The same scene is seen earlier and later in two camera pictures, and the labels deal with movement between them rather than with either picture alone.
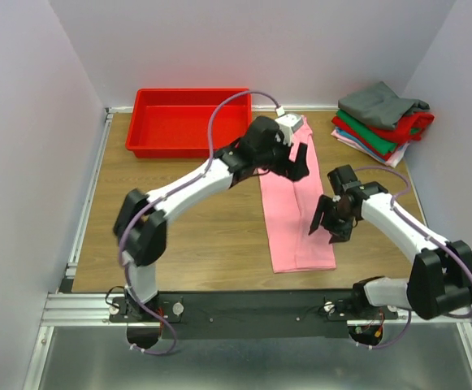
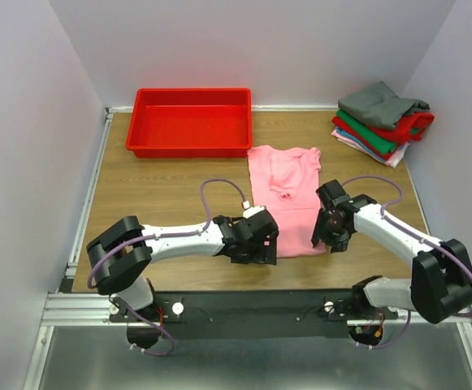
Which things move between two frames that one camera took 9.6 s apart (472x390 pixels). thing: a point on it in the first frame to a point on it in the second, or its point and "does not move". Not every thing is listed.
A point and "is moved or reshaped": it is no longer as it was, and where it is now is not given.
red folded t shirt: x=410 y=127 does not move
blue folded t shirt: x=359 y=144 does not move
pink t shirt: x=289 y=206 is moved or reshaped
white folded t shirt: x=396 y=156 does not move
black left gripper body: x=274 y=159 to x=256 y=253
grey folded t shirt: x=380 y=106 does not move
